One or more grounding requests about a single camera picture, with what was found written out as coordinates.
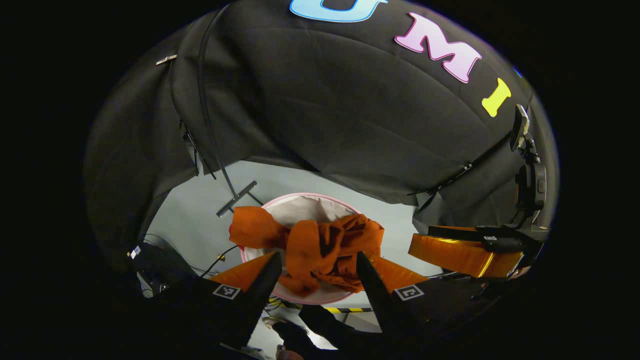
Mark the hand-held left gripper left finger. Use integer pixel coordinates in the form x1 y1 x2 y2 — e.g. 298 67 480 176
155 251 283 349

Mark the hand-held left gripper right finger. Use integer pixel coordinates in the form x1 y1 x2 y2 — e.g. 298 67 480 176
356 251 491 333

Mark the orange corduroy jacket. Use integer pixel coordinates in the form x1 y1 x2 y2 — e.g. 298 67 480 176
229 206 386 298

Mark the pink laundry hamper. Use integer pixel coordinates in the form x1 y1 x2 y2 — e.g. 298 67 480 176
239 192 373 306

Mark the yellow black floor tape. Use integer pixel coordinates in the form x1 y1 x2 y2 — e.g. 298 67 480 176
265 297 373 315

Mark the black stand pole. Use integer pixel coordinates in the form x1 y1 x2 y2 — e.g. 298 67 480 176
197 5 258 218

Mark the black equipment box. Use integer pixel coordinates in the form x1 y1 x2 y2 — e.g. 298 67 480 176
127 242 201 298

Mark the black backdrop cloth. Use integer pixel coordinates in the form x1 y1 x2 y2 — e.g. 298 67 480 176
85 0 558 271

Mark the black floor cable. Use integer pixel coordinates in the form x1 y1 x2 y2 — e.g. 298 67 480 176
200 245 240 278

